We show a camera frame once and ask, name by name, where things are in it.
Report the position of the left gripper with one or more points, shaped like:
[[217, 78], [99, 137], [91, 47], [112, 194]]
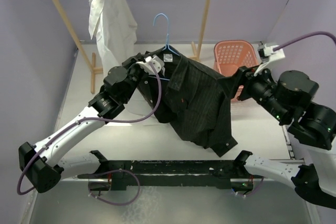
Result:
[[132, 63]]

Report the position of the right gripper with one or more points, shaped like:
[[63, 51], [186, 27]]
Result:
[[230, 83]]

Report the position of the black striped shirt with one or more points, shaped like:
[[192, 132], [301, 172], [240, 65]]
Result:
[[195, 105]]

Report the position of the blue wire hanger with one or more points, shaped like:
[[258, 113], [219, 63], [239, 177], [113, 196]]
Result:
[[167, 54]]

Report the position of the white shirt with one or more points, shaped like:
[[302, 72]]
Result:
[[113, 26]]

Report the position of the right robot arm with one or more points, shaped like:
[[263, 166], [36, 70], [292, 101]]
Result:
[[289, 101]]

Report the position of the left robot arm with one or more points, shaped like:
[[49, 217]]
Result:
[[41, 163]]

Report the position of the pink laundry basket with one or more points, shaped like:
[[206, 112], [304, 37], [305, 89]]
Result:
[[229, 56]]

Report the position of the wooden clothes rack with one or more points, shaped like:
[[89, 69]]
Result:
[[91, 63]]

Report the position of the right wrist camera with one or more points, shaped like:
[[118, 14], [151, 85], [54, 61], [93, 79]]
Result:
[[269, 56]]

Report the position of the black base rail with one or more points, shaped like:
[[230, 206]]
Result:
[[213, 173]]

